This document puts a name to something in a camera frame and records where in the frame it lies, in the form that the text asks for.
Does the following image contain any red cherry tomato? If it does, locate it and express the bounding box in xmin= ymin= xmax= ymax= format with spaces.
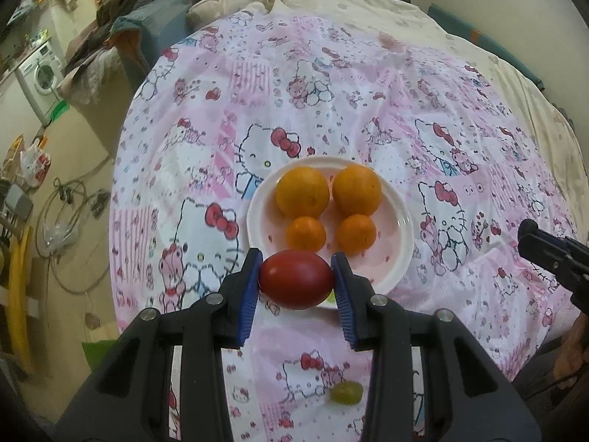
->
xmin=258 ymin=249 xmax=334 ymax=310

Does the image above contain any green grape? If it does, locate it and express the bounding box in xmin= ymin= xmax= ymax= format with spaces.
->
xmin=329 ymin=380 xmax=363 ymax=406

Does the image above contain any small tangerine right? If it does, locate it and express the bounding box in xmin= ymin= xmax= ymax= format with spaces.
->
xmin=335 ymin=214 xmax=377 ymax=255

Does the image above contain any small tangerine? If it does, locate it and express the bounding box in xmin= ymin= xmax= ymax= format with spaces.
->
xmin=335 ymin=214 xmax=377 ymax=255
xmin=286 ymin=217 xmax=327 ymax=252

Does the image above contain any yellow plastic object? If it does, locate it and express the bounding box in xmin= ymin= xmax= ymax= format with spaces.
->
xmin=6 ymin=225 xmax=34 ymax=374

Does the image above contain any white pink strawberry plate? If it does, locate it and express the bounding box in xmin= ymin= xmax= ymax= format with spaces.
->
xmin=247 ymin=156 xmax=414 ymax=308

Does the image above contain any small tangerine left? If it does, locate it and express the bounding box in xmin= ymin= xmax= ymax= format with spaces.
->
xmin=286 ymin=217 xmax=327 ymax=252

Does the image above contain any large orange right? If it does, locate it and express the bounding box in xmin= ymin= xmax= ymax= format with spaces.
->
xmin=331 ymin=164 xmax=382 ymax=217

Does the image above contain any large orange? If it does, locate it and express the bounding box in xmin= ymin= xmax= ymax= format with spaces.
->
xmin=275 ymin=166 xmax=331 ymax=218
xmin=331 ymin=164 xmax=382 ymax=217

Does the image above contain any large orange left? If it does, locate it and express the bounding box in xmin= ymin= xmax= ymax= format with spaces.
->
xmin=275 ymin=166 xmax=331 ymax=218

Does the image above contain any white red plastic bag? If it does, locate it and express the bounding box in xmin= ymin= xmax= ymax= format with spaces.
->
xmin=19 ymin=136 xmax=51 ymax=189

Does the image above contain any pink Hello Kitty bedsheet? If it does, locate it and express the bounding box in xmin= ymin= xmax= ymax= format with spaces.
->
xmin=109 ymin=6 xmax=576 ymax=442

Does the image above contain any white washing machine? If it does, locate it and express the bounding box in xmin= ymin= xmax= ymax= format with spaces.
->
xmin=16 ymin=39 xmax=63 ymax=127

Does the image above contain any pile of clothes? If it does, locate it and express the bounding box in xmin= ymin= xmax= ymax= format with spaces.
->
xmin=58 ymin=0 xmax=202 ymax=106

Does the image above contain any grey cable on floor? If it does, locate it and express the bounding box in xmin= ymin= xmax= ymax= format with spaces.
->
xmin=35 ymin=155 xmax=114 ymax=295

